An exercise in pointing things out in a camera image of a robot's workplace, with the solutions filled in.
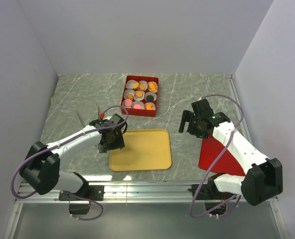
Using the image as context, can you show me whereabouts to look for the red box lid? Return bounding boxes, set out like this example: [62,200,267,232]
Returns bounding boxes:
[198,135,247,177]

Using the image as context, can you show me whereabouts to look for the metal tongs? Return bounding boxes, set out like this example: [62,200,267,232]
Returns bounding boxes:
[76,104,101,127]

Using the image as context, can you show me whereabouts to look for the orange fish cookie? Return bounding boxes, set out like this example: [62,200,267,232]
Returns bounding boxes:
[146,104,153,110]
[148,83,157,92]

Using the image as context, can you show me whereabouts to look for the round tan cookie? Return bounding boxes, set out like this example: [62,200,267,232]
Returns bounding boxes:
[127,94,134,100]
[133,83,139,89]

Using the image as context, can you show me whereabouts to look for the flower cookie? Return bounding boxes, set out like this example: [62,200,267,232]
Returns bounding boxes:
[136,91,143,98]
[139,84,146,91]

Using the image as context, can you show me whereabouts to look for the round tan cookie top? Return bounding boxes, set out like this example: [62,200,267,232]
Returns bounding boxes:
[133,83,139,89]

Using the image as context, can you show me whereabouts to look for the black round cookie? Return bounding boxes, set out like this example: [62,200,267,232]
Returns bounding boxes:
[147,95,154,102]

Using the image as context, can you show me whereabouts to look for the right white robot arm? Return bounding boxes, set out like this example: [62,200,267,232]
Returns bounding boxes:
[178,99,283,206]

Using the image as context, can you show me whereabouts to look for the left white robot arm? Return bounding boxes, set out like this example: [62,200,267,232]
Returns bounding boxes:
[19,114,127,200]

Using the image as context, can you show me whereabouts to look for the yellow tray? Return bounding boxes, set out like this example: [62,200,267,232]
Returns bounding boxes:
[109,129,172,172]

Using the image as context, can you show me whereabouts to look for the red cookie box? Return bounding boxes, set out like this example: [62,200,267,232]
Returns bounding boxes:
[121,75,159,117]

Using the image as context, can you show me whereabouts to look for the aluminium rail right side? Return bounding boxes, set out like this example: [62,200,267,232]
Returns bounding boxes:
[226,75,252,143]

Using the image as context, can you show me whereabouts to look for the aluminium rail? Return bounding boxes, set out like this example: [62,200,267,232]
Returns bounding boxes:
[15,181,232,204]
[226,75,252,143]

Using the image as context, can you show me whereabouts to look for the aluminium rail front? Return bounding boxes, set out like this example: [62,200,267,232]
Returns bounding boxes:
[15,181,232,204]

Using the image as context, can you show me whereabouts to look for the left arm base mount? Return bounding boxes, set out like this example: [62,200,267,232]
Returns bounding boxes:
[58,185,104,218]

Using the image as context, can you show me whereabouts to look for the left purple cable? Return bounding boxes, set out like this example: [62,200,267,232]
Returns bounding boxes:
[11,105,130,221]

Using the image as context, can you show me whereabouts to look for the purple cable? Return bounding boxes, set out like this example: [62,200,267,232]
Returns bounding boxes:
[189,94,245,219]
[11,105,130,221]

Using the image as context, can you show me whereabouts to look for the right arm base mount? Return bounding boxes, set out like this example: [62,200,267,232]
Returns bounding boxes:
[188,183,240,219]

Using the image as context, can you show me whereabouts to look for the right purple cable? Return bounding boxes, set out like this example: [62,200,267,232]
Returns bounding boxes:
[189,94,245,219]

